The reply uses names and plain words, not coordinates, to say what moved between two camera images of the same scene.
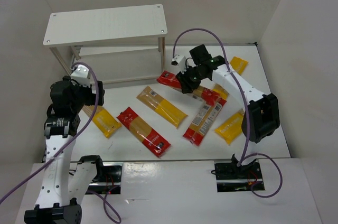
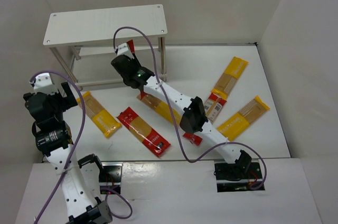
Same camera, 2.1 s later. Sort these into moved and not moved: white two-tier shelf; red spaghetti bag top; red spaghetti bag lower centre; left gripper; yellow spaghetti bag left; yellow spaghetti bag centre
Moved: red spaghetti bag top; left gripper
Not moved: red spaghetti bag lower centre; white two-tier shelf; yellow spaghetti bag centre; yellow spaghetti bag left
